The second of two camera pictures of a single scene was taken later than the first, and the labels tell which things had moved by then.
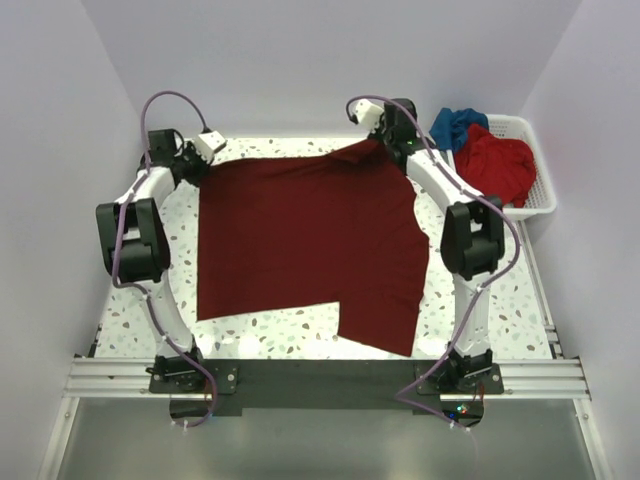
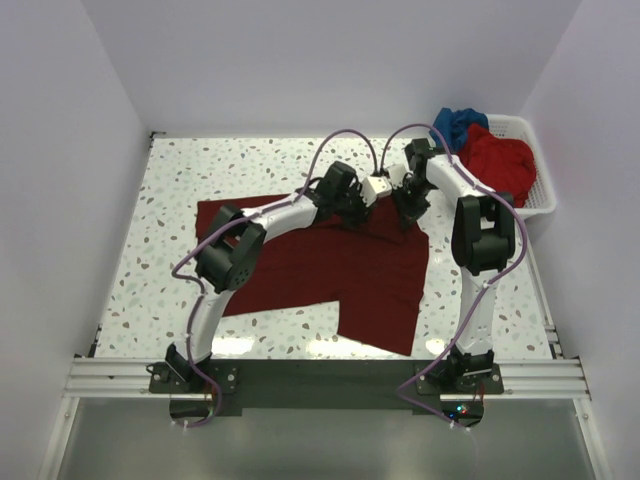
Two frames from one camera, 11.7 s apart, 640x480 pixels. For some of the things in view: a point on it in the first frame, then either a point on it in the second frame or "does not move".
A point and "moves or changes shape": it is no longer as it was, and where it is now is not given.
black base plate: (320, 384) does not move
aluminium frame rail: (127, 377) does not move
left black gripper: (204, 166) -> (362, 213)
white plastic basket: (542, 195) does not move
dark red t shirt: (278, 234) moves or changes shape
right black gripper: (377, 133) -> (409, 214)
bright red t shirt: (496, 166) does not move
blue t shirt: (449, 127) does not move
